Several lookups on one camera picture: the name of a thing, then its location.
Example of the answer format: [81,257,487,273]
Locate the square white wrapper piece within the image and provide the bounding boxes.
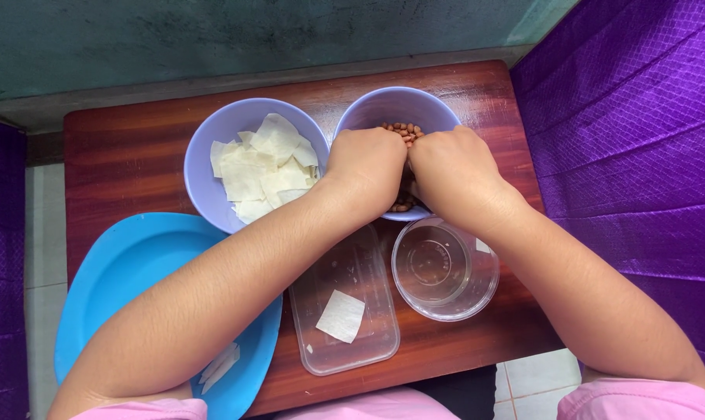
[315,289,366,344]

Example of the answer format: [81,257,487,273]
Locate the lavender bowl with white wrappers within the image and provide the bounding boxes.
[183,97,330,235]

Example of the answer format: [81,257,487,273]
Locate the purple quilted cushion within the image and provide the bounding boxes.
[0,114,31,420]
[509,0,705,403]

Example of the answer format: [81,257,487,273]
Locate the narrow white wrapper strip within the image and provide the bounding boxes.
[199,342,241,395]

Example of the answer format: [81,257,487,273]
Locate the clear round plastic container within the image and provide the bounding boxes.
[391,215,501,323]

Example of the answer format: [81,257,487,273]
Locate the heap of brown peanuts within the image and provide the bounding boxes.
[380,121,426,213]

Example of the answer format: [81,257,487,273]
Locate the clear rectangular plastic container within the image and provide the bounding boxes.
[288,224,401,377]

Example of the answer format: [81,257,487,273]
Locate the small wooden table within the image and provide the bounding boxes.
[63,59,563,418]

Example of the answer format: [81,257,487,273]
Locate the pile of white wrapper pieces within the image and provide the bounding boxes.
[209,113,322,225]

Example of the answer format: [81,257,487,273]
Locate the person's left hand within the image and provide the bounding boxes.
[325,128,409,218]

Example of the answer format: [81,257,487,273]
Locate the lavender bowl with peanuts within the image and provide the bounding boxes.
[333,86,463,222]

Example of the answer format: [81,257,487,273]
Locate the person's right hand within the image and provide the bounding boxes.
[407,125,508,219]

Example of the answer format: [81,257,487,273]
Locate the blue plastic plate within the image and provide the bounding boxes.
[53,212,283,420]

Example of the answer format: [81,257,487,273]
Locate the pink shirt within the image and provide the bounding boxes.
[70,376,705,420]

